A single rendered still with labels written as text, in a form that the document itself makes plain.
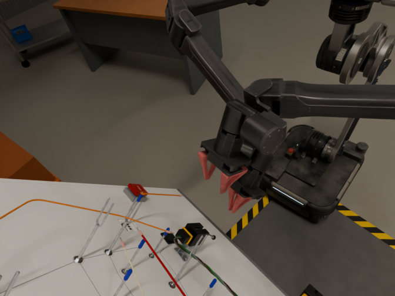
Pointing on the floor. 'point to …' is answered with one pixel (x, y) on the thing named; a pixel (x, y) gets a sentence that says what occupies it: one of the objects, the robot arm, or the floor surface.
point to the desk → (132, 31)
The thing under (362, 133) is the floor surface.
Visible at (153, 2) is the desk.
